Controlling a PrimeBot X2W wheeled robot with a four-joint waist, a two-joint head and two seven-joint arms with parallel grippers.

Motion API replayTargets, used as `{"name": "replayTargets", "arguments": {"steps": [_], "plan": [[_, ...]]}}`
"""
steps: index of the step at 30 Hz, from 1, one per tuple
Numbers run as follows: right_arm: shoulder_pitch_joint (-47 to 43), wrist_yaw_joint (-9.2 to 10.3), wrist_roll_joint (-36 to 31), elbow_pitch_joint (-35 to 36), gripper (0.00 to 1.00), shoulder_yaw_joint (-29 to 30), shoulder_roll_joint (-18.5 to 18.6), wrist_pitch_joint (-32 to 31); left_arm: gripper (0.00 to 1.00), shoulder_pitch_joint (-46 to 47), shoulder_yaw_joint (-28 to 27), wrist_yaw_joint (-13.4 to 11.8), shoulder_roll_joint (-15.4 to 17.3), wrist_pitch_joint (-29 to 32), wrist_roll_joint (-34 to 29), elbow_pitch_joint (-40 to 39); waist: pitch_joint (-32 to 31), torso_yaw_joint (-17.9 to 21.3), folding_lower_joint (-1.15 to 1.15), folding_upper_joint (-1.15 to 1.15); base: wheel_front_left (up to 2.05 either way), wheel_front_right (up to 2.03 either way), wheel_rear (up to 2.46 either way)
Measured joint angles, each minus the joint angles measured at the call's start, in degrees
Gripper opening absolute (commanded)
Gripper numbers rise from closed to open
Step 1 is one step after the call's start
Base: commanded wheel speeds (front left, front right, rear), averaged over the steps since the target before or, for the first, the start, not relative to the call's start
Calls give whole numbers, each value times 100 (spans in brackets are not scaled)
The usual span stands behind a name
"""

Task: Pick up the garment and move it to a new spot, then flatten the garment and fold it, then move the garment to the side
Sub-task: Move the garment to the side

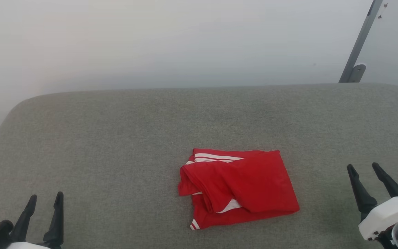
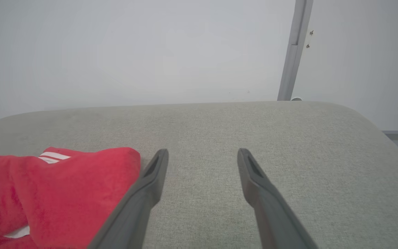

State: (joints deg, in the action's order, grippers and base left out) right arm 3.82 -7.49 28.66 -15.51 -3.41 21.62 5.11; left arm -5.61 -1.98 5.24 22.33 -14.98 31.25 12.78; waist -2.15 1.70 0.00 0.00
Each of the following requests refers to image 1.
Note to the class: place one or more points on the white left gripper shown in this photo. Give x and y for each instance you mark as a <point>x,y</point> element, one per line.
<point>26,246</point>

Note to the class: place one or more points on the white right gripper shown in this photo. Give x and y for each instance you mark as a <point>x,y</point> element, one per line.
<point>385,214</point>

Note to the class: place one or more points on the red and white t-shirt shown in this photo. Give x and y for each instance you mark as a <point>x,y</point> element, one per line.
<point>247,183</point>

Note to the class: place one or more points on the grey metal pole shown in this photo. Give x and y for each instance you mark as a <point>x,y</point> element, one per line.
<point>361,38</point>

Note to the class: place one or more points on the grey pole bracket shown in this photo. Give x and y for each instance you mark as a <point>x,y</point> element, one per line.
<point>357,73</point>

